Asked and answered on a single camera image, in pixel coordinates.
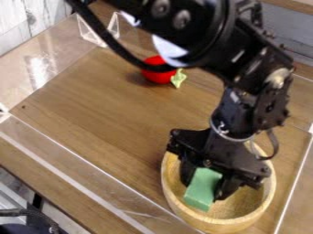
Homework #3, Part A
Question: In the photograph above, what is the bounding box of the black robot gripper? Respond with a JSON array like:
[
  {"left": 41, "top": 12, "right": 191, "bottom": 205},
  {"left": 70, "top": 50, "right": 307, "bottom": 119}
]
[{"left": 168, "top": 128, "right": 272, "bottom": 200}]

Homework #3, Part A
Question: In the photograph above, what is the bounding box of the green rectangular block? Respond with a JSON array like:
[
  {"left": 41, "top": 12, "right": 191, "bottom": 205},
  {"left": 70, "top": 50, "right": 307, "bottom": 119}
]
[{"left": 184, "top": 168, "right": 223, "bottom": 212}]

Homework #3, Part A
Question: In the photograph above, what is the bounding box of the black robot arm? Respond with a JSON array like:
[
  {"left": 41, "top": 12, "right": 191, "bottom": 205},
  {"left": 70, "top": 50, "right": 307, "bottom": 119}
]
[{"left": 106, "top": 0, "right": 294, "bottom": 200}]

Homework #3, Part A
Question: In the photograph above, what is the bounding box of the brown wooden bowl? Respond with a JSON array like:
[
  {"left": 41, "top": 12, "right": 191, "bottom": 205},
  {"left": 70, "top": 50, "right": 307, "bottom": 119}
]
[{"left": 162, "top": 152, "right": 278, "bottom": 234}]

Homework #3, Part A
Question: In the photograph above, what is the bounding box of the black table clamp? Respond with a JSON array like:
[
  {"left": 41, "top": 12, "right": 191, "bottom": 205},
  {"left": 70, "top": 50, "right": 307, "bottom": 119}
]
[{"left": 26, "top": 194, "right": 53, "bottom": 234}]

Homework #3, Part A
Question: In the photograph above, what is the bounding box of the clear acrylic corner bracket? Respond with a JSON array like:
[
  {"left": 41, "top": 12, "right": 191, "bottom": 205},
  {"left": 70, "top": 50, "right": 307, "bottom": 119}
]
[{"left": 78, "top": 12, "right": 121, "bottom": 48}]

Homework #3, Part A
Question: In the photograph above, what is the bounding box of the black cable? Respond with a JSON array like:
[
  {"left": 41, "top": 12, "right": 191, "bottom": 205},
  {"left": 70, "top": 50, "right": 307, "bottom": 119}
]
[{"left": 65, "top": 0, "right": 181, "bottom": 73}]

